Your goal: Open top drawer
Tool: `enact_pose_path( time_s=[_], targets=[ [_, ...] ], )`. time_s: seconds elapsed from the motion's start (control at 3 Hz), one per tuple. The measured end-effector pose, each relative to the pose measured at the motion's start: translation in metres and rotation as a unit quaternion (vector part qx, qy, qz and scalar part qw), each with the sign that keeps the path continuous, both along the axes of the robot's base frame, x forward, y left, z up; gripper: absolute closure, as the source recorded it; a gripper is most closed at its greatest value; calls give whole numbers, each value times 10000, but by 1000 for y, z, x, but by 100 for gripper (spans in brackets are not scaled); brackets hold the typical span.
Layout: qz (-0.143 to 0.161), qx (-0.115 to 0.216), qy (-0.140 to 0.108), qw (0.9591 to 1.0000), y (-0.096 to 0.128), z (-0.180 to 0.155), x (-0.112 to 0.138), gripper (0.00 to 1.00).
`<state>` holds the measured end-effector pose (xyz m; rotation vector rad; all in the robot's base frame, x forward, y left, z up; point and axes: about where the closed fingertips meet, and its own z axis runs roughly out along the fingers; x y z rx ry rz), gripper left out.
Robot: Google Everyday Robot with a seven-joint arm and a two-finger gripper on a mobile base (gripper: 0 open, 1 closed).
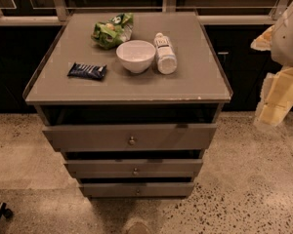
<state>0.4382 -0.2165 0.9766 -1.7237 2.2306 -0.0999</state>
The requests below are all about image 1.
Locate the grey drawer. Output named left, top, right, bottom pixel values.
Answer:
left=43, top=124, right=216, bottom=152
left=64, top=159, right=202, bottom=178
left=80, top=182, right=194, bottom=198

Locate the white bowl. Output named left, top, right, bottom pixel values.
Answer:
left=116, top=40, right=155, bottom=74

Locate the grey drawer cabinet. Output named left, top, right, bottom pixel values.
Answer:
left=23, top=12, right=232, bottom=186

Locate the grey middle drawer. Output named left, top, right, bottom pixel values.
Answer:
left=64, top=159, right=202, bottom=178

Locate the green chip bag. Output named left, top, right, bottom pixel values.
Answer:
left=91, top=13, right=134, bottom=50

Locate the grey bottom drawer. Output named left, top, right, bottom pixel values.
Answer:
left=80, top=182, right=194, bottom=198

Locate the white plastic bottle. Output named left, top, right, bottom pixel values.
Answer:
left=153, top=32, right=177, bottom=75

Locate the grey top drawer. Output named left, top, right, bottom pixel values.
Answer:
left=43, top=124, right=216, bottom=152

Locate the metal railing frame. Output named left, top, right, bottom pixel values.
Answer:
left=0, top=0, right=293, bottom=25

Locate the dark blue snack bar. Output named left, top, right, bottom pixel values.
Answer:
left=67, top=63, right=106, bottom=80

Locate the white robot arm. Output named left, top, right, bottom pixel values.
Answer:
left=251, top=1, right=293, bottom=126

